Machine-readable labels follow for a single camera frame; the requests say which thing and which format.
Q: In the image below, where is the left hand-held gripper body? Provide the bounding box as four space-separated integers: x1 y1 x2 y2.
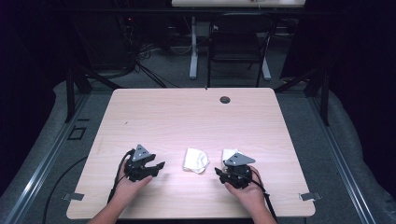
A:
124 144 155 183

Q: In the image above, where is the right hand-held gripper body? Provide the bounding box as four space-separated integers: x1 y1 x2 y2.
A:
221 152 257 190

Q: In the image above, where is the white cloth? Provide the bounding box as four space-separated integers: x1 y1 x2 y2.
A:
182 147 211 175
221 147 241 171

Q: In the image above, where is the person's right hand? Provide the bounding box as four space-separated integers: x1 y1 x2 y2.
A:
223 165 266 217

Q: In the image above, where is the person's left hand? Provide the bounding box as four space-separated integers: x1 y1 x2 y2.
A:
115 158 154 207

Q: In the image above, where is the black metal stand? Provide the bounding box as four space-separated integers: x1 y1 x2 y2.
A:
64 64 123 124
274 65 332 127

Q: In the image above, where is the black folding chair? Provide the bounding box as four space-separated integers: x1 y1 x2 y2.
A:
206 12 278 89

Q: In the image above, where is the white background desk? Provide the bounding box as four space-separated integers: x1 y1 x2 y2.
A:
171 0 306 81

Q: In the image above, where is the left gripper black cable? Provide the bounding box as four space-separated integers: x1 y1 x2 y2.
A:
106 148 136 204

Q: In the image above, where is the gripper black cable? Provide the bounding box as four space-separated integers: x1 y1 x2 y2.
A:
249 176 278 224
106 148 136 204

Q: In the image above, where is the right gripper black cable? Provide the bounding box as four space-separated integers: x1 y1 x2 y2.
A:
249 176 278 224

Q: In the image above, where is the grey table bracket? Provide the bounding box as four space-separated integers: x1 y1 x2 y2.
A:
298 191 323 202
61 192 85 202

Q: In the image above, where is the black floor cable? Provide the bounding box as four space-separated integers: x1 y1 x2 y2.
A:
41 155 89 224

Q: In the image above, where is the grey metal floor rail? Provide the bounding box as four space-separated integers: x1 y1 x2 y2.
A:
0 92 92 224
307 92 378 224

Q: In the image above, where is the bundle of floor cables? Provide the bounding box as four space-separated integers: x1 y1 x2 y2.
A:
117 15 180 89

